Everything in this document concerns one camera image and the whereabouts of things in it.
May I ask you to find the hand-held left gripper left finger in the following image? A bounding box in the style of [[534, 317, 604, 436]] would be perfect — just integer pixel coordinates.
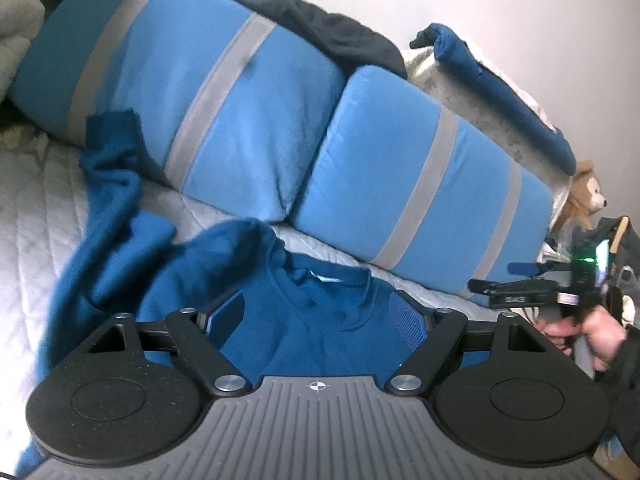
[[90, 289, 252, 396]]

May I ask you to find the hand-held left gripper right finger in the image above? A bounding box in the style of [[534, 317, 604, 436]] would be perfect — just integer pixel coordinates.
[[384, 289, 553, 395]]

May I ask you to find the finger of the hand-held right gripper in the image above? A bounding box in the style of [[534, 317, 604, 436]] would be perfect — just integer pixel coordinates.
[[467, 279, 503, 297], [506, 259, 573, 277]]

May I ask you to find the blue knit sweater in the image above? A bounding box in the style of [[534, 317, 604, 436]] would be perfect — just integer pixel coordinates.
[[17, 109, 483, 471]]

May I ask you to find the person's right forearm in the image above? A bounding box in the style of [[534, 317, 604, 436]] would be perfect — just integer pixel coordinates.
[[595, 327, 640, 480]]

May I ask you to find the person's right hand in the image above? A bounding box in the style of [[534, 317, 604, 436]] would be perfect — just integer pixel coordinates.
[[542, 305, 629, 373]]

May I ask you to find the brown teddy bear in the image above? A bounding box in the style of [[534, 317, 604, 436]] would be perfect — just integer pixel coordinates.
[[552, 160, 610, 233]]

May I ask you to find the wooden hanger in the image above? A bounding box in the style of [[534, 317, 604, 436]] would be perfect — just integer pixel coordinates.
[[611, 215, 632, 256]]

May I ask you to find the grey hanging garment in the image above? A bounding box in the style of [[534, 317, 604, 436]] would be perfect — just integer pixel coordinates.
[[595, 216, 640, 331]]

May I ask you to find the blue and white folded blanket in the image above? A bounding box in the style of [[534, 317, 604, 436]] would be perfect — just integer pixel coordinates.
[[402, 42, 573, 221]]

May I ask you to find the blue pillow with grey stripes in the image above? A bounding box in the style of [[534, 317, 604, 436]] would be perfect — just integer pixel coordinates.
[[7, 0, 348, 226], [287, 65, 556, 301]]

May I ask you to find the white quilted bed cover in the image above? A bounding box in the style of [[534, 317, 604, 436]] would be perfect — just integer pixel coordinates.
[[0, 130, 501, 461]]

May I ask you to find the black cloth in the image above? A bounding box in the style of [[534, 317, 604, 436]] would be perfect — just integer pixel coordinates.
[[170, 0, 408, 81]]

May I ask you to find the beige quilted comforter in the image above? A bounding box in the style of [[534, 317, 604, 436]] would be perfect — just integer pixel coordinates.
[[0, 0, 46, 106]]

